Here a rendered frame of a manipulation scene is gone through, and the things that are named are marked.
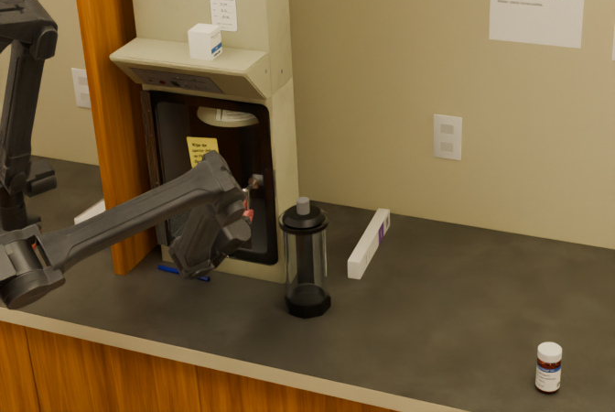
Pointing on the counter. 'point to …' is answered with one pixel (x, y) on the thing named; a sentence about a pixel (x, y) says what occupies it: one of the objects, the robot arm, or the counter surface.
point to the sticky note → (197, 146)
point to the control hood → (257, 81)
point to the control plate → (177, 80)
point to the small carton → (205, 41)
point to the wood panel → (113, 89)
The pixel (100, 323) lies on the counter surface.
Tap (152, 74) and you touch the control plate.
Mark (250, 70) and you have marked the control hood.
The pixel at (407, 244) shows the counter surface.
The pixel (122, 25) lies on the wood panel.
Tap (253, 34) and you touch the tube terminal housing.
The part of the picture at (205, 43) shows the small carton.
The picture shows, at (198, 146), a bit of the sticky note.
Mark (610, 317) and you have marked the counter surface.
